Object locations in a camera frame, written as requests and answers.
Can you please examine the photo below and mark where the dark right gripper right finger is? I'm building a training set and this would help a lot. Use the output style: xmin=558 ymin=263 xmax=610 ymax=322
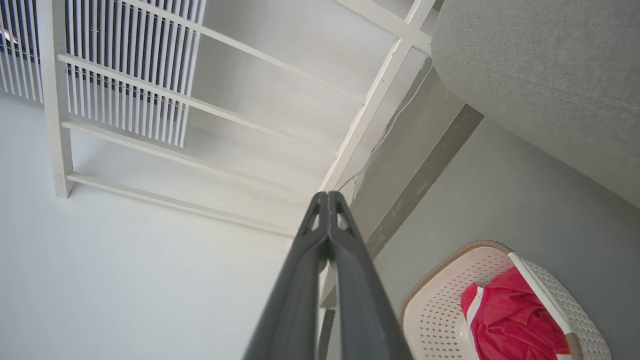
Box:
xmin=327 ymin=191 xmax=414 ymax=360

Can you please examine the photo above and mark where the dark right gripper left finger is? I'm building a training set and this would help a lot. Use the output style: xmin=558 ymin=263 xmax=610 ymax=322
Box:
xmin=243 ymin=191 xmax=331 ymax=360

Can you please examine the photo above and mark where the white perforated laundry basket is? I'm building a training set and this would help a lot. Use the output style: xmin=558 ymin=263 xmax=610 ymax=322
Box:
xmin=398 ymin=240 xmax=612 ymax=360

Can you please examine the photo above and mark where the black baseboard strip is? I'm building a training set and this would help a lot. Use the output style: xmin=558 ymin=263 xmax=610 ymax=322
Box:
xmin=317 ymin=308 xmax=337 ymax=360

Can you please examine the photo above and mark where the red and white garment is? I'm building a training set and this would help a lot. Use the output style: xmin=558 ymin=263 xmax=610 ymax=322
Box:
xmin=460 ymin=266 xmax=572 ymax=360

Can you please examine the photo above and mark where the white vertical slat grille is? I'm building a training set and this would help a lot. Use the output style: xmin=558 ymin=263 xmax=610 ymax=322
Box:
xmin=0 ymin=0 xmax=207 ymax=149

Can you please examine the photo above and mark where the white wooden railing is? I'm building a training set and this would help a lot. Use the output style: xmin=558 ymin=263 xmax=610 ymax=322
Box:
xmin=35 ymin=0 xmax=437 ymax=239

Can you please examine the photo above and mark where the grey fabric sofa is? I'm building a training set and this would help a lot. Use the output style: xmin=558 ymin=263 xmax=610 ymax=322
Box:
xmin=430 ymin=0 xmax=640 ymax=210

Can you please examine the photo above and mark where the light grey floor cable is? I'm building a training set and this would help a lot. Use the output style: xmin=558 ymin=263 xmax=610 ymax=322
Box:
xmin=336 ymin=64 xmax=434 ymax=194

